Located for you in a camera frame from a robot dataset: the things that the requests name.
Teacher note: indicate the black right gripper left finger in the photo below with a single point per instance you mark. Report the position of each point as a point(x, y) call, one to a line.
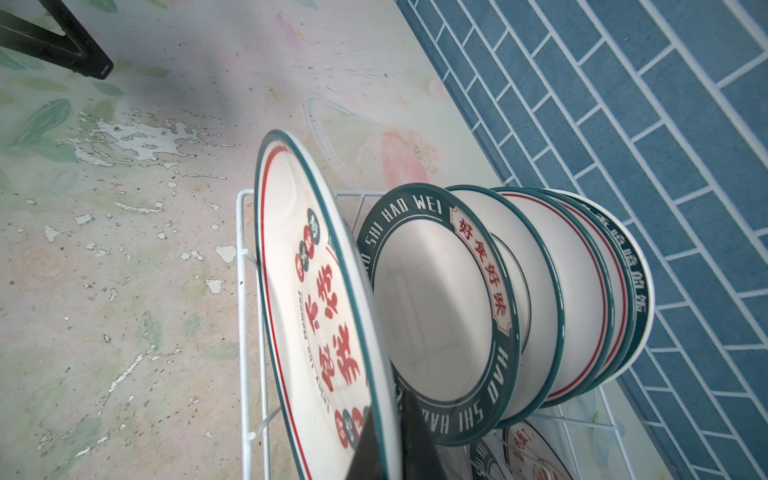
point(362, 466)

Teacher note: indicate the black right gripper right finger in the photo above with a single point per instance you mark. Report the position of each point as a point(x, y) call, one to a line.
point(420, 458)

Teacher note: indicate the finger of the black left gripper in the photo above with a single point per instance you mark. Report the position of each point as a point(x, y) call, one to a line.
point(75, 48)

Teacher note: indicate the plate with red characters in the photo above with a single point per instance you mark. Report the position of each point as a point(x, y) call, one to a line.
point(328, 356)

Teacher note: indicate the green rim Hao Wei plate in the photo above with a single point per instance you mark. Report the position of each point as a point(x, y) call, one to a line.
point(447, 308)

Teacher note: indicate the white wire dish rack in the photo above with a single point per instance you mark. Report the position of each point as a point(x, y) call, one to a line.
point(255, 438)

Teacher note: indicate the small plate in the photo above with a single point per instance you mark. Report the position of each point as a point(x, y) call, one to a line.
point(483, 463)
point(528, 455)

